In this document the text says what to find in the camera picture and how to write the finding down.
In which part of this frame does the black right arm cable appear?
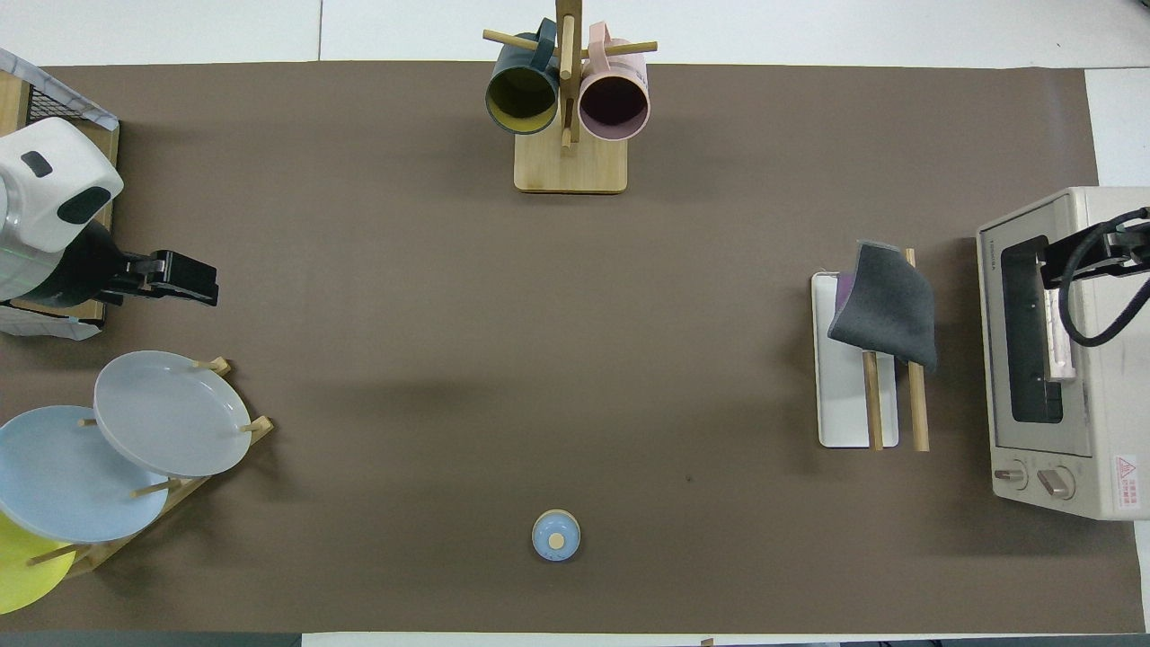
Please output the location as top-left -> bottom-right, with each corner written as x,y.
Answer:
1058,208 -> 1150,348

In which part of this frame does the grey plate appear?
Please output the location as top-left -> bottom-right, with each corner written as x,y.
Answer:
93,350 -> 252,478

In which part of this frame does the yellow plate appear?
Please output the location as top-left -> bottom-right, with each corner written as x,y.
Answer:
0,510 -> 77,616

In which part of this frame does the wooden plate rack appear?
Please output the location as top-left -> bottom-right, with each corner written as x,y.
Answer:
27,357 -> 275,578

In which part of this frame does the small blue bell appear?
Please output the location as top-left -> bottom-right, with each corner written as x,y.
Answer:
532,509 -> 581,563

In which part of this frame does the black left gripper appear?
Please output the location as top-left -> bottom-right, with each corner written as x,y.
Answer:
34,223 -> 220,307

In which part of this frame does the cream toaster oven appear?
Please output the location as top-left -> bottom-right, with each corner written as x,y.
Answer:
977,187 -> 1150,520

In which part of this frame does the black wire basket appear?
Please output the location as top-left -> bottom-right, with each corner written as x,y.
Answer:
25,81 -> 75,123

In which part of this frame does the wooden mug tree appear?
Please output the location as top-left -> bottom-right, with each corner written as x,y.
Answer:
482,0 -> 659,195

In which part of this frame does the wooden shelf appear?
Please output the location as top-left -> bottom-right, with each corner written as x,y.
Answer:
0,72 -> 120,324

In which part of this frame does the light blue plate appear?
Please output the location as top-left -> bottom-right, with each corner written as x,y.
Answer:
0,405 -> 169,544

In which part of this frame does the purple and grey towel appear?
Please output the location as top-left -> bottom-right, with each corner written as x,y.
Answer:
827,241 -> 938,374

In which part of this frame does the white rack with wooden bars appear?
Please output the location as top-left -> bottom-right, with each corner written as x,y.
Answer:
811,249 -> 931,452

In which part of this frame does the pink mug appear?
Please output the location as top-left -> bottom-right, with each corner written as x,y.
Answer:
578,22 -> 650,142

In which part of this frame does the brown table mat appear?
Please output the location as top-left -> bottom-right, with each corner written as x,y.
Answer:
0,61 -> 1146,634

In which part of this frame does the dark teal mug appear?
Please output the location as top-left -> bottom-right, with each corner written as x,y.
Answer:
485,18 -> 562,136

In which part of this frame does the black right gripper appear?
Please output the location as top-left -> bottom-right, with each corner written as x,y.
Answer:
1039,226 -> 1150,289

